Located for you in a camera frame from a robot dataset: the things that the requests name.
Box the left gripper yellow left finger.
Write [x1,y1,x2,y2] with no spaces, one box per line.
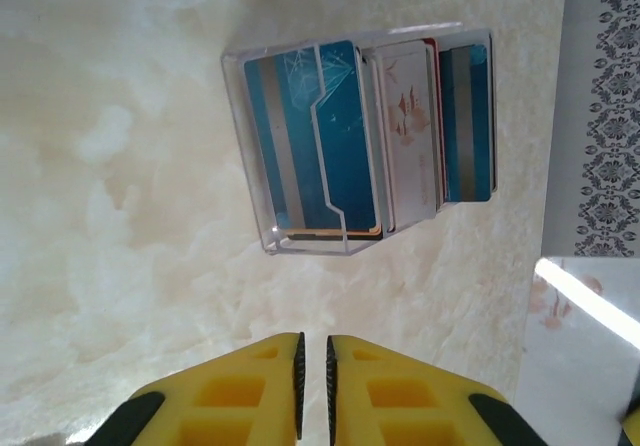
[96,331,308,446]

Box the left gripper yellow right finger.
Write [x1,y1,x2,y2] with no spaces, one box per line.
[324,334,536,446]

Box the pale glossy flower-print card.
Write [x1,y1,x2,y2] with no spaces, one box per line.
[514,254,640,446]

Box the clear acrylic card box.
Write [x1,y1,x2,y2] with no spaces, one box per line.
[220,19,500,259]

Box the white card with pink flowers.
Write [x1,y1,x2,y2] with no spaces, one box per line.
[375,39,442,230]

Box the blue card with line print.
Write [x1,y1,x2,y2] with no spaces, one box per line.
[242,39,379,236]

